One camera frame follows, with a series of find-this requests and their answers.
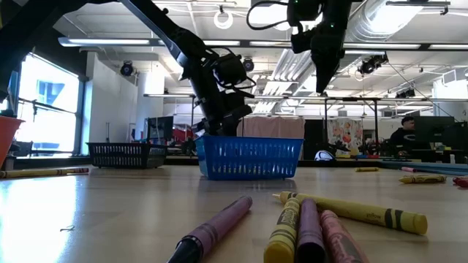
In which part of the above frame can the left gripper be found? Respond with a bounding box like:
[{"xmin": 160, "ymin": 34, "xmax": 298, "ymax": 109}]
[{"xmin": 189, "ymin": 63, "xmax": 254, "ymax": 137}]

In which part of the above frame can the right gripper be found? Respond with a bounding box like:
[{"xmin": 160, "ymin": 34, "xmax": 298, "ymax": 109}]
[{"xmin": 309, "ymin": 20, "xmax": 347, "ymax": 95}]

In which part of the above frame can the purple crayon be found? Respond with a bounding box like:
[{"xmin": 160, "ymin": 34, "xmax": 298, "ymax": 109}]
[
  {"xmin": 166, "ymin": 194, "xmax": 254, "ymax": 263},
  {"xmin": 295, "ymin": 197, "xmax": 326, "ymax": 263}
]

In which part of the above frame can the blue plastic basket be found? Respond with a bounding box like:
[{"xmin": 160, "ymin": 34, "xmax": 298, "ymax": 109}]
[{"xmin": 195, "ymin": 135, "xmax": 304, "ymax": 181}]

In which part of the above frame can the beige cloth panel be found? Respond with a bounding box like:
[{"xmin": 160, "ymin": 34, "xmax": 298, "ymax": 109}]
[{"xmin": 235, "ymin": 115, "xmax": 306, "ymax": 140}]

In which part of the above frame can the floral curtain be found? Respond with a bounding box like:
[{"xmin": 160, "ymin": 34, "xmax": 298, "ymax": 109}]
[{"xmin": 327, "ymin": 118, "xmax": 363, "ymax": 154}]

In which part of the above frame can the black ceiling lamp cluster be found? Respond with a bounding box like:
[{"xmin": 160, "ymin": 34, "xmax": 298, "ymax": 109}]
[{"xmin": 396, "ymin": 87, "xmax": 417, "ymax": 99}]

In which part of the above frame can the white ball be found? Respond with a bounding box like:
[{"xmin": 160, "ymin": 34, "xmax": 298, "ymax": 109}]
[{"xmin": 314, "ymin": 149, "xmax": 336, "ymax": 162}]

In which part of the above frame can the black plastic basket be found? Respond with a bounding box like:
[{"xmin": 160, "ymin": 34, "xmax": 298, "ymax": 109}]
[{"xmin": 85, "ymin": 142, "xmax": 169, "ymax": 170}]

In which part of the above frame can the person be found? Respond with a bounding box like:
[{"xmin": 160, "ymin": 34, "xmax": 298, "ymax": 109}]
[{"xmin": 388, "ymin": 115, "xmax": 418, "ymax": 156}]

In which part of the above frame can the large black monitor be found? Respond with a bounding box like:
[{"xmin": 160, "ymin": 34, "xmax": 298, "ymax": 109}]
[{"xmin": 412, "ymin": 115, "xmax": 456, "ymax": 144}]

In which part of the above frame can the overhead light bar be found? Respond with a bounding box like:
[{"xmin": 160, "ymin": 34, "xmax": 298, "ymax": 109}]
[{"xmin": 58, "ymin": 36, "xmax": 468, "ymax": 51}]

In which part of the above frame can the blue board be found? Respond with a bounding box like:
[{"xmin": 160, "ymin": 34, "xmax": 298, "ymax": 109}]
[{"xmin": 380, "ymin": 160, "xmax": 468, "ymax": 177}]

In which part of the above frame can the bright window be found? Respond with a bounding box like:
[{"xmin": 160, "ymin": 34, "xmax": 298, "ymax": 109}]
[{"xmin": 14, "ymin": 53, "xmax": 85, "ymax": 156}]

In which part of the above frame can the orange plastic basket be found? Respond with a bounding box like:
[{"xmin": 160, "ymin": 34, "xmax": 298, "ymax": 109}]
[{"xmin": 0, "ymin": 115, "xmax": 26, "ymax": 169}]

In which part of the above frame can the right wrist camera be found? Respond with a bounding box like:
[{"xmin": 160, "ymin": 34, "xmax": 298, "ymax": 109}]
[{"xmin": 290, "ymin": 28, "xmax": 316, "ymax": 55}]

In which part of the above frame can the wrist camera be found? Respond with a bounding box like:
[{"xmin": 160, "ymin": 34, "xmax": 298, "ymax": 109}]
[
  {"xmin": 214, "ymin": 53, "xmax": 249, "ymax": 89},
  {"xmin": 290, "ymin": 28, "xmax": 316, "ymax": 55}
]

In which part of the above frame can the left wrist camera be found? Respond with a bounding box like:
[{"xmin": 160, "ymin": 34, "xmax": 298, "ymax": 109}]
[{"xmin": 214, "ymin": 53, "xmax": 249, "ymax": 89}]

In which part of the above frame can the white cable coil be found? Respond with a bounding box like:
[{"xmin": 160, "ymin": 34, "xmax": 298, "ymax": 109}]
[{"xmin": 213, "ymin": 9, "xmax": 235, "ymax": 31}]

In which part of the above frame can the black aluminium table frame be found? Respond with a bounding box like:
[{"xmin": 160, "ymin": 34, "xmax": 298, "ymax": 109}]
[{"xmin": 0, "ymin": 155, "xmax": 468, "ymax": 171}]

